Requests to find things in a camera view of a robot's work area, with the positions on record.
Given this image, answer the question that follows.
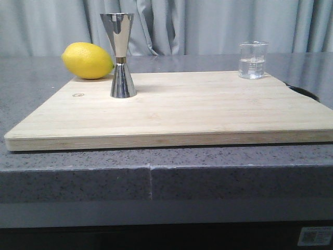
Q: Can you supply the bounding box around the glass beaker with clear liquid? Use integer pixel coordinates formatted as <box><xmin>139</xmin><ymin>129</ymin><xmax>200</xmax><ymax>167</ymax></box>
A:
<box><xmin>239</xmin><ymin>41</ymin><xmax>269</xmax><ymax>80</ymax></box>

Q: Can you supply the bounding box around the steel double jigger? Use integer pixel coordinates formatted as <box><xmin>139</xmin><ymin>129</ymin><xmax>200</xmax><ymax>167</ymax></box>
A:
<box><xmin>100</xmin><ymin>13</ymin><xmax>136</xmax><ymax>98</ymax></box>

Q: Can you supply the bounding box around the wooden cutting board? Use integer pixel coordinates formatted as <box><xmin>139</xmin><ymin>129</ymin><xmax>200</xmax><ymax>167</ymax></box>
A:
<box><xmin>5</xmin><ymin>71</ymin><xmax>332</xmax><ymax>151</ymax></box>

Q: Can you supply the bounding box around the yellow lemon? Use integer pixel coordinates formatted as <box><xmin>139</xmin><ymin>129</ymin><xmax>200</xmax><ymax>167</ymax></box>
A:
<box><xmin>61</xmin><ymin>42</ymin><xmax>114</xmax><ymax>80</ymax></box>

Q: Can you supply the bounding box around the grey curtain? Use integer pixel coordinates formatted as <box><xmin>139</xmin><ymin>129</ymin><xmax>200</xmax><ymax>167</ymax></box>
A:
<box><xmin>1</xmin><ymin>1</ymin><xmax>332</xmax><ymax>57</ymax></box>

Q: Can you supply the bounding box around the white QR code label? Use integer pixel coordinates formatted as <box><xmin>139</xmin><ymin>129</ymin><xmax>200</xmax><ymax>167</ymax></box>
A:
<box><xmin>297</xmin><ymin>227</ymin><xmax>332</xmax><ymax>246</ymax></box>

